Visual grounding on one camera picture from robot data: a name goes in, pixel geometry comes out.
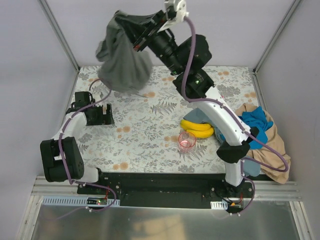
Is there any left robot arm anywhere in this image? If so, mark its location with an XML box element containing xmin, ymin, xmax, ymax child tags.
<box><xmin>40</xmin><ymin>91</ymin><xmax>115</xmax><ymax>185</ymax></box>

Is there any aluminium frame post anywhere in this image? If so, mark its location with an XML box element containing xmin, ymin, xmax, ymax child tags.
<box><xmin>37</xmin><ymin>0</ymin><xmax>81</xmax><ymax>73</ymax></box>
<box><xmin>252</xmin><ymin>0</ymin><xmax>303</xmax><ymax>75</ymax></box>

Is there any bright blue cloth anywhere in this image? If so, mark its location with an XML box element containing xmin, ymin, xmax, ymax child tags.
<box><xmin>239</xmin><ymin>106</ymin><xmax>274</xmax><ymax>144</ymax></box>

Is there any light blue cloth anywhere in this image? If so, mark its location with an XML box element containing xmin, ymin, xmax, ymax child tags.
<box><xmin>183</xmin><ymin>108</ymin><xmax>261</xmax><ymax>177</ymax></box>

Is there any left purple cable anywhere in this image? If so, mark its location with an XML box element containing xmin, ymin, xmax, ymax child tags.
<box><xmin>47</xmin><ymin>77</ymin><xmax>119</xmax><ymax>222</ymax></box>

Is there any pink plastic cup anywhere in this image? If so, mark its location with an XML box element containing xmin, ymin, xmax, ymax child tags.
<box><xmin>178</xmin><ymin>131</ymin><xmax>197</xmax><ymax>152</ymax></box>

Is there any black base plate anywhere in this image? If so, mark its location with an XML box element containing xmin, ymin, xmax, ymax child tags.
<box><xmin>77</xmin><ymin>172</ymin><xmax>254</xmax><ymax>209</ymax></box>

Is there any right white cable duct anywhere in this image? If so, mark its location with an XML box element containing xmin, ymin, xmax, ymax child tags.
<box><xmin>210</xmin><ymin>201</ymin><xmax>228</xmax><ymax>210</ymax></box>

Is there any grey cloth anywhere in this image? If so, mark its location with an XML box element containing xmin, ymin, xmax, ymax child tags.
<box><xmin>95</xmin><ymin>10</ymin><xmax>153</xmax><ymax>94</ymax></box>

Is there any left aluminium frame post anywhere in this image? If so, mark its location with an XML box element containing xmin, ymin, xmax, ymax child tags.
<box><xmin>37</xmin><ymin>0</ymin><xmax>81</xmax><ymax>73</ymax></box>

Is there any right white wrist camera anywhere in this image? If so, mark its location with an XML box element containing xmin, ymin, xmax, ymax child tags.
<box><xmin>162</xmin><ymin>0</ymin><xmax>189</xmax><ymax>30</ymax></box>

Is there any beige cloth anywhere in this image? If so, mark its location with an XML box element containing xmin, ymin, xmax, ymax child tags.
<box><xmin>235</xmin><ymin>103</ymin><xmax>291</xmax><ymax>184</ymax></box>

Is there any right aluminium frame post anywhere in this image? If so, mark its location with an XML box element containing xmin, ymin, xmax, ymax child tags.
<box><xmin>252</xmin><ymin>0</ymin><xmax>303</xmax><ymax>75</ymax></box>

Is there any floral tablecloth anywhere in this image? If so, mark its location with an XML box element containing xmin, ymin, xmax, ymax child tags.
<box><xmin>53</xmin><ymin>65</ymin><xmax>263</xmax><ymax>174</ymax></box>

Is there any left white cable duct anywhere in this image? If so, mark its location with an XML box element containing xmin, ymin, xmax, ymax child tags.
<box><xmin>42</xmin><ymin>196</ymin><xmax>121</xmax><ymax>207</ymax></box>

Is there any yellow banana bunch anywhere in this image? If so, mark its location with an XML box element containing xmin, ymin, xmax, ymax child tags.
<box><xmin>180</xmin><ymin>119</ymin><xmax>215</xmax><ymax>139</ymax></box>

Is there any white cable duct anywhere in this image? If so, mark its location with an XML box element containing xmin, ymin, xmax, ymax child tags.
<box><xmin>210</xmin><ymin>201</ymin><xmax>228</xmax><ymax>210</ymax></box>
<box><xmin>42</xmin><ymin>196</ymin><xmax>121</xmax><ymax>207</ymax></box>

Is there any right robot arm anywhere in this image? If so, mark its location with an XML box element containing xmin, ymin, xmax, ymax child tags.
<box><xmin>123</xmin><ymin>10</ymin><xmax>259</xmax><ymax>187</ymax></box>

